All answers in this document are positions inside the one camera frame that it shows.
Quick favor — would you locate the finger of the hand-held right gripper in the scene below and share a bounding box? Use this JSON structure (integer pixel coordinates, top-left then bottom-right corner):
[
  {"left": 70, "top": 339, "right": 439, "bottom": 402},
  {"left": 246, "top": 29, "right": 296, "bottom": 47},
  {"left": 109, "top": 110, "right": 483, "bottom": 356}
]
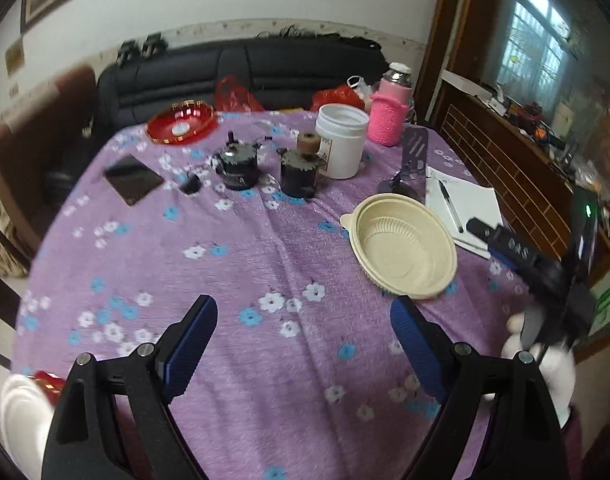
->
[{"left": 466, "top": 217, "right": 562, "bottom": 287}]

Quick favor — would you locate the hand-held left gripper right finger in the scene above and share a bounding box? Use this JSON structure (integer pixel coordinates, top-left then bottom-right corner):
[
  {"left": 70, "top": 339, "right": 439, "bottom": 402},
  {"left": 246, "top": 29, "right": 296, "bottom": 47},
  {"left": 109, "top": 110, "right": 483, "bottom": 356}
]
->
[{"left": 390, "top": 295, "right": 572, "bottom": 480}]

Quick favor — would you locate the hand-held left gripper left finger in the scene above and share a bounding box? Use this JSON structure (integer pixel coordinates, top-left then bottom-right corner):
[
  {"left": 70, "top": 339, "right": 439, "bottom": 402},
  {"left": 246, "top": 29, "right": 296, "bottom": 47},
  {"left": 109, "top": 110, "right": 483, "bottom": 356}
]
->
[{"left": 41, "top": 295, "right": 219, "bottom": 480}]

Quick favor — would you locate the beige plastic bowl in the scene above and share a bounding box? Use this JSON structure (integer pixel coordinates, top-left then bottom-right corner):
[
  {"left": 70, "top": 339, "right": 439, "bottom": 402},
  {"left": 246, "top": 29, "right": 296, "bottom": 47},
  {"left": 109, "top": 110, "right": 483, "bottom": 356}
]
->
[{"left": 339, "top": 193, "right": 459, "bottom": 301}]

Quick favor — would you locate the large red gold-rimmed plate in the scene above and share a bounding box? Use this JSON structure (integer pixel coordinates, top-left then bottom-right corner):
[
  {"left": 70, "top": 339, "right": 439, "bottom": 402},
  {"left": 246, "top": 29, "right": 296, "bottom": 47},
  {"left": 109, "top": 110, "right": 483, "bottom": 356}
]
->
[{"left": 34, "top": 370, "right": 66, "bottom": 392}]

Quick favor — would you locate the large white foam bowl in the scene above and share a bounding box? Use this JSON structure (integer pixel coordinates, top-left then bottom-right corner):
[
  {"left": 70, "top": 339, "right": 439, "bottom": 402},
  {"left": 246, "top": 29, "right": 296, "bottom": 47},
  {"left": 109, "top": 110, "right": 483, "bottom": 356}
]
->
[{"left": 0, "top": 374, "right": 56, "bottom": 480}]

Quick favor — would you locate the person's right hand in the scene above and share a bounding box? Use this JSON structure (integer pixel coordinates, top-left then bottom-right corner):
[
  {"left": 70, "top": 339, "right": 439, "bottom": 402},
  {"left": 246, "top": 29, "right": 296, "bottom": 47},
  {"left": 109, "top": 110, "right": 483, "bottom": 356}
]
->
[{"left": 501, "top": 311, "right": 578, "bottom": 429}]

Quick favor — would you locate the white notebook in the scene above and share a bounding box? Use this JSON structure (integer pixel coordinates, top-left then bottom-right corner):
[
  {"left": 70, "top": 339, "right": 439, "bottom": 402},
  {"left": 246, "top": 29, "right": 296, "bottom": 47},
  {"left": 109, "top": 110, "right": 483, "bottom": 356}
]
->
[{"left": 424, "top": 164, "right": 504, "bottom": 261}]

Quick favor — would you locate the black pen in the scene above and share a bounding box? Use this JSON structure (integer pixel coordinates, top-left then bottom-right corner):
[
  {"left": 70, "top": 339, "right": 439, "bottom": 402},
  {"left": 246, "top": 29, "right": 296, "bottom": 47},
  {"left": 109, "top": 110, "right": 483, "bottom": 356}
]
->
[{"left": 437, "top": 179, "right": 466, "bottom": 234}]

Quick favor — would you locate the wooden cabinet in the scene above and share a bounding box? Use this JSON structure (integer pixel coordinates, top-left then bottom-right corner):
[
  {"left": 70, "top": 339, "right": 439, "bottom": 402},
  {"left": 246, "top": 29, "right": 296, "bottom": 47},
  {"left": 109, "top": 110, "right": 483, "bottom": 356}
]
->
[{"left": 432, "top": 77, "right": 610, "bottom": 273}]

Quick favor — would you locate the purple floral tablecloth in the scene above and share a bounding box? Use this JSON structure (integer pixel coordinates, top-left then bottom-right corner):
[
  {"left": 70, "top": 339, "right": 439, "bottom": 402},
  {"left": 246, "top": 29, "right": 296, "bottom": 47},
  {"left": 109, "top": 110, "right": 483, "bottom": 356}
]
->
[{"left": 10, "top": 109, "right": 538, "bottom": 480}]

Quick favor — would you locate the cabinet clutter pile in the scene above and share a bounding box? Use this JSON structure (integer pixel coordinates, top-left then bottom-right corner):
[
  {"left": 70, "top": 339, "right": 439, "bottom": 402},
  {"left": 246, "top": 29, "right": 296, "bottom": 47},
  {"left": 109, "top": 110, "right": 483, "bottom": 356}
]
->
[{"left": 482, "top": 84, "right": 608, "bottom": 203}]

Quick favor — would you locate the black phone stand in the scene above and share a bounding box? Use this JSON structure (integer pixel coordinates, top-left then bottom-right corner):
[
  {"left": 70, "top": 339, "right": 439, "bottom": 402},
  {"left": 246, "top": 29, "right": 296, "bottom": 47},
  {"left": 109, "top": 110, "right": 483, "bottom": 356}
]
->
[{"left": 377, "top": 126, "right": 432, "bottom": 197}]

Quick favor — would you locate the black smartphone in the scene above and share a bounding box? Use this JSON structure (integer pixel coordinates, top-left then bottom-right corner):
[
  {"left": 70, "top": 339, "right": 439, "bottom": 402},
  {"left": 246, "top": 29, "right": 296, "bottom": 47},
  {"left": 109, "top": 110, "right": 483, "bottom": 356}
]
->
[{"left": 103, "top": 154, "right": 166, "bottom": 208}]

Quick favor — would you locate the pink knit-sleeved bottle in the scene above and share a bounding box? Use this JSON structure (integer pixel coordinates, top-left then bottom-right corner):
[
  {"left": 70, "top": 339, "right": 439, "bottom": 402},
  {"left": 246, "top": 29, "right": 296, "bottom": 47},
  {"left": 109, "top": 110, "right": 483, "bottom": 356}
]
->
[{"left": 367, "top": 62, "right": 416, "bottom": 148}]

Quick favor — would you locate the white plastic jar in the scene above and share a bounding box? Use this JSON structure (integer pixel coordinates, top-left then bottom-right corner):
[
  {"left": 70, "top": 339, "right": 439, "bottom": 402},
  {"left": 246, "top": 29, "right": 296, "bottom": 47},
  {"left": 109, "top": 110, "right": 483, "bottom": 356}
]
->
[{"left": 314, "top": 103, "right": 370, "bottom": 181}]

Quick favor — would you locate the black jar with wooden knob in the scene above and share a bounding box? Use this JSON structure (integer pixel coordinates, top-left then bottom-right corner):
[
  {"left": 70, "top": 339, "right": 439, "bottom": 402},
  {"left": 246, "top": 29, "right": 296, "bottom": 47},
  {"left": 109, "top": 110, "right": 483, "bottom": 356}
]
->
[{"left": 276, "top": 132, "right": 320, "bottom": 201}]

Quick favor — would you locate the window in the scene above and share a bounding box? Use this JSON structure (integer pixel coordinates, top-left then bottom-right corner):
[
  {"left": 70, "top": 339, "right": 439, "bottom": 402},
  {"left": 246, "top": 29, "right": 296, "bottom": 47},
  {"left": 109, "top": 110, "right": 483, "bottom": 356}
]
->
[{"left": 499, "top": 0, "right": 578, "bottom": 93}]

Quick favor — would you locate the white plastic bag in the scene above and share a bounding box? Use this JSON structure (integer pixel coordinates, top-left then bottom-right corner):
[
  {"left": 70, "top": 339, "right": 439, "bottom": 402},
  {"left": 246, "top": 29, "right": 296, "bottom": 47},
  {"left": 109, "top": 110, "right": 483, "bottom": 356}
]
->
[{"left": 347, "top": 75, "right": 374, "bottom": 97}]

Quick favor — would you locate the small red gold-rimmed plate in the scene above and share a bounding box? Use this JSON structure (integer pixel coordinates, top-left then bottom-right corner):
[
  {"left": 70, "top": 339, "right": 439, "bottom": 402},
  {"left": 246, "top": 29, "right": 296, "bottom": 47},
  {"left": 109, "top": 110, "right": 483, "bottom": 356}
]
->
[{"left": 145, "top": 101, "right": 218, "bottom": 147}]

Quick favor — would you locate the red plastic bag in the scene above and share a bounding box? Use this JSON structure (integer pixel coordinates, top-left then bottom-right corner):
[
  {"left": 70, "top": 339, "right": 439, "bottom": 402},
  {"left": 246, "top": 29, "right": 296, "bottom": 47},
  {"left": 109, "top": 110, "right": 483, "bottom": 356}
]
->
[
  {"left": 214, "top": 75, "right": 264, "bottom": 114},
  {"left": 312, "top": 85, "right": 366, "bottom": 112}
]

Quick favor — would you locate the brown chair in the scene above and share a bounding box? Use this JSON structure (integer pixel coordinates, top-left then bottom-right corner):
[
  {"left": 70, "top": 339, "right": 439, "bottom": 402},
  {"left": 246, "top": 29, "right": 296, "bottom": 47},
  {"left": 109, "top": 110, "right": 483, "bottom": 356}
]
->
[{"left": 0, "top": 64, "right": 100, "bottom": 266}]

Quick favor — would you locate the black sofa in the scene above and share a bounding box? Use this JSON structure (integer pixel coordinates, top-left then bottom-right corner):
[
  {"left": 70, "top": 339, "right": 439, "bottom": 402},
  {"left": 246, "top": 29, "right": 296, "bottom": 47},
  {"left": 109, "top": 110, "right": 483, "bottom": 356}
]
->
[{"left": 97, "top": 34, "right": 390, "bottom": 132}]

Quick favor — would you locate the dark object on sofa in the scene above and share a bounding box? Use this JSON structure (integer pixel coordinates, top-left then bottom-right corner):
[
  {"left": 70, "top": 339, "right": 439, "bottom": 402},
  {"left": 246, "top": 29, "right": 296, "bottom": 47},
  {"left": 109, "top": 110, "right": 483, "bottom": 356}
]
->
[
  {"left": 117, "top": 40, "right": 140, "bottom": 67},
  {"left": 142, "top": 32, "right": 168, "bottom": 58}
]

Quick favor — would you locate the wooden door frame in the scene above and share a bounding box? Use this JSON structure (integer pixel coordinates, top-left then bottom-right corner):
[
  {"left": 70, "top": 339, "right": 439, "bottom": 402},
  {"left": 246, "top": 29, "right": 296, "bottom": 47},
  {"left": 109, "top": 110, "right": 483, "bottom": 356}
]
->
[{"left": 416, "top": 0, "right": 488, "bottom": 127}]

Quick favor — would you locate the small wall plaque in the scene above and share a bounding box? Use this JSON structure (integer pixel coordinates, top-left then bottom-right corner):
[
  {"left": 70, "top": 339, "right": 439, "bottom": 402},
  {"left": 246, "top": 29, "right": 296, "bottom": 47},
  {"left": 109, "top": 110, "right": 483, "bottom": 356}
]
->
[{"left": 5, "top": 41, "right": 26, "bottom": 77}]

